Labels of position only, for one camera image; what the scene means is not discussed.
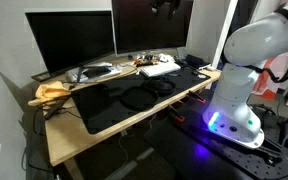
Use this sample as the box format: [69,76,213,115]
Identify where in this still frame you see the black headphones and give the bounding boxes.
[140,76,177,98]

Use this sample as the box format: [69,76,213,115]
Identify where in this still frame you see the curved white-framed monitor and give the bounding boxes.
[111,0,195,57]

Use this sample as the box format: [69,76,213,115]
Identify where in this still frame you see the crumpled white tissue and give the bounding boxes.
[157,53,176,64]

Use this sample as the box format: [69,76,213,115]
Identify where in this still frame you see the small orange gadget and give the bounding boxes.
[133,54,152,66]

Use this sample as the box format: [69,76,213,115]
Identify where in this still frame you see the white-edged black tablet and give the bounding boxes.
[184,54,212,71]

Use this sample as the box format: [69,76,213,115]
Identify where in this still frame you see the white keyboard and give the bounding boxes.
[138,61,182,78]

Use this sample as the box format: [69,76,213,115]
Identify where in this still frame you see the stack of white papers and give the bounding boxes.
[65,61,138,84]

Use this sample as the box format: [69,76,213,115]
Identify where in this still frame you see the black pouch on papers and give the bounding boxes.
[82,65,111,78]

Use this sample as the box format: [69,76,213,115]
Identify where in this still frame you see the flat black monitor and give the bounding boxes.
[24,8,116,83]

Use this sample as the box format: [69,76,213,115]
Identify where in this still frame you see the black desk mat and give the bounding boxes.
[71,65,212,135]

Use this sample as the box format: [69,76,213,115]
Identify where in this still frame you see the red and white board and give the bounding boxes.
[252,53,288,101]

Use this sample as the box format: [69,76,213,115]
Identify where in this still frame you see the orange cloth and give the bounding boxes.
[27,80,73,108]

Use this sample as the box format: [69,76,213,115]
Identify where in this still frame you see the black elongated power adapter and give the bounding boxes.
[43,99,68,121]

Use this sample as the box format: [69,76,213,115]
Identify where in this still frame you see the white slanted post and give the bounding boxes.
[211,0,239,70]

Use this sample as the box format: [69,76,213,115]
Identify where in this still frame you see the orange-handled black clamp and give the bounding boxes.
[168,104,186,123]
[187,89,207,105]

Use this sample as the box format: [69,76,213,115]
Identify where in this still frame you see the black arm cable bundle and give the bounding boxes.
[219,8,288,85]

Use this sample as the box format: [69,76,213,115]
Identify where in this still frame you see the black desk cable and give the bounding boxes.
[26,99,85,174]

